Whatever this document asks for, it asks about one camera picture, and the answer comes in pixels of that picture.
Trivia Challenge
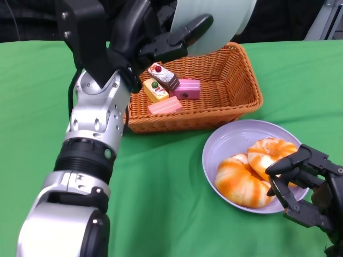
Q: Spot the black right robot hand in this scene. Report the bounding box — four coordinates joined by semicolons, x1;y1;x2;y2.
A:
265;143;343;239

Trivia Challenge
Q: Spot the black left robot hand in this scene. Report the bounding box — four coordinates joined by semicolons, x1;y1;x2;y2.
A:
106;0;214;94

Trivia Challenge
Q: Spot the chocolate cake slice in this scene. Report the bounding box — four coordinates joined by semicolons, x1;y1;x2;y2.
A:
147;62;180;92

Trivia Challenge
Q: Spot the yellow layered cake slice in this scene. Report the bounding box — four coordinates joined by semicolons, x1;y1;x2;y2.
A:
143;77;170;104

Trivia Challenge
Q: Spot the round ring-shaped orange bread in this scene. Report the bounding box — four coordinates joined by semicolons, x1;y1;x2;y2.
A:
247;138;299;187

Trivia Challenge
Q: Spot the pink cake slice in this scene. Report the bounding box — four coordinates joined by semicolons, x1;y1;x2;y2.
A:
169;79;201;100

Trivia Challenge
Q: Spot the salmon striped cake slice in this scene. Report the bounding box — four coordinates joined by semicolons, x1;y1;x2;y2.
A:
146;96;183;116

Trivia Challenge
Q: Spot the oval orange bread roll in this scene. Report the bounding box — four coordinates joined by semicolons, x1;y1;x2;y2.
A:
214;153;277;209

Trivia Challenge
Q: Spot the grey round bowl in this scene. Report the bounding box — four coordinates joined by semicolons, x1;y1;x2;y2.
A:
170;0;257;57

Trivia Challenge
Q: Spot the lavender round plate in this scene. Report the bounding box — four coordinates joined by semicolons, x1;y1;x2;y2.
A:
202;119;310;214

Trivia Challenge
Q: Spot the orange wicker basket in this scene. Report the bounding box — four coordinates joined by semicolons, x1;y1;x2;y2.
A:
124;41;264;134

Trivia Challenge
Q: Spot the green tablecloth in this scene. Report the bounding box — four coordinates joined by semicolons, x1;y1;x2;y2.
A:
0;39;343;257

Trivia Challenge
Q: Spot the black backdrop curtain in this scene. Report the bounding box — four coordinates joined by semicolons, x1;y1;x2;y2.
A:
0;0;322;45

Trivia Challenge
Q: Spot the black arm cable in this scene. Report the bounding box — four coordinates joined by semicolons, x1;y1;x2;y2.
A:
68;68;83;118

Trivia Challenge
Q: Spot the grey aluminium frame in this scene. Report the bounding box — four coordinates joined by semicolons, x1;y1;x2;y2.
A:
304;0;343;41

